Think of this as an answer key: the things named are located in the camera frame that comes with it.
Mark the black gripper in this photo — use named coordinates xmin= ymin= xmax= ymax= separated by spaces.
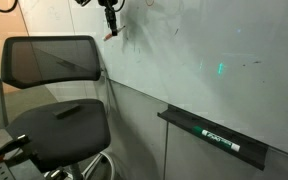
xmin=97 ymin=0 xmax=124 ymax=37

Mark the red whiteboard marker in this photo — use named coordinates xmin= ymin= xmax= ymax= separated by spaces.
xmin=102 ymin=25 xmax=127 ymax=42

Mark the black marker tray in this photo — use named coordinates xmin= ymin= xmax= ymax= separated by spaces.
xmin=157 ymin=104 xmax=269 ymax=172

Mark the green whiteboard marker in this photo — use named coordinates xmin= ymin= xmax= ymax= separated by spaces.
xmin=192 ymin=125 xmax=242 ymax=154

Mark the whiteboard panel with green writing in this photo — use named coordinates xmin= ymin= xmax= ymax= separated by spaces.
xmin=68 ymin=0 xmax=288 ymax=161

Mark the black whiteboard eraser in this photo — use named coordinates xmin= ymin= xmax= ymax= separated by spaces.
xmin=52 ymin=103 xmax=81 ymax=120

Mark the black mesh office chair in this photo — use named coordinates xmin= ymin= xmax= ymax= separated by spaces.
xmin=0 ymin=35 xmax=116 ymax=180

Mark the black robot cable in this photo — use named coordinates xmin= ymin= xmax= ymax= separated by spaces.
xmin=0 ymin=0 xmax=19 ymax=14

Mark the black clamp with orange handle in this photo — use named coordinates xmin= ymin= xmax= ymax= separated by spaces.
xmin=0 ymin=134 xmax=30 ymax=170

